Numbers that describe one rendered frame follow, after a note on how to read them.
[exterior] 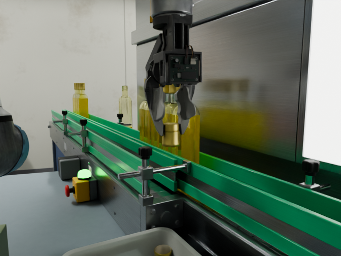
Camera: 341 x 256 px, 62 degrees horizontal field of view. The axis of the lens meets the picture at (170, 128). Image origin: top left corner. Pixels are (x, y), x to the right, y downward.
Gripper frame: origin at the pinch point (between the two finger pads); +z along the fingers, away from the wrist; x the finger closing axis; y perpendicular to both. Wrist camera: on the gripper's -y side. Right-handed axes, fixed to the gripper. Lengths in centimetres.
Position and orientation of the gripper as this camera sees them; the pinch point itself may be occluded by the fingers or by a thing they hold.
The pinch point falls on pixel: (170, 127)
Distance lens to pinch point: 56.4
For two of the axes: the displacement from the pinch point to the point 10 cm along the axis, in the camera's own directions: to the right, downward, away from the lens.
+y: 3.4, 1.1, -9.4
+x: 9.4, -0.6, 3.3
